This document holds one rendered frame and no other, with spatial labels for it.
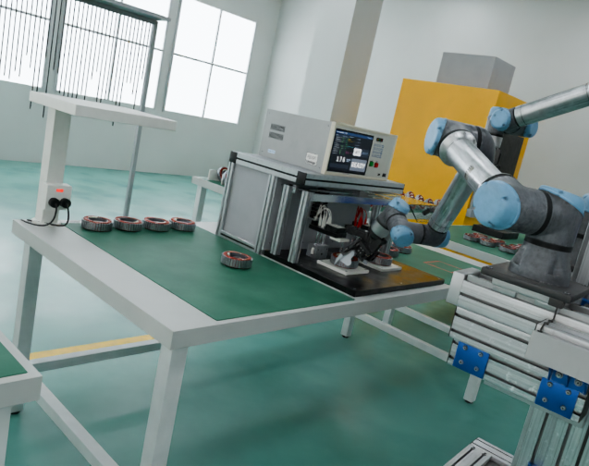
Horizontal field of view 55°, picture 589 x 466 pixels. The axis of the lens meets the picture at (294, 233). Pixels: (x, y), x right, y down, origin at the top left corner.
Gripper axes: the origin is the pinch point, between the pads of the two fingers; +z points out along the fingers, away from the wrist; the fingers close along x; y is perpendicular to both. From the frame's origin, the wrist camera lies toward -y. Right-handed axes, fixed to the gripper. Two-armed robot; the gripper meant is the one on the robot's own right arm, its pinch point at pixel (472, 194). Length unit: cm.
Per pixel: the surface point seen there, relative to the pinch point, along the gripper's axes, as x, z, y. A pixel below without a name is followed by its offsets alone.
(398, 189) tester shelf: 5.5, 6.1, -35.8
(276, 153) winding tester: -42, 1, -71
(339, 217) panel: -11, 24, -52
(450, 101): 322, -64, -170
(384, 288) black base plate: -41, 38, -7
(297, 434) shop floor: -35, 115, -33
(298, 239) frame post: -56, 28, -39
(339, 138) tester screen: -39, -11, -42
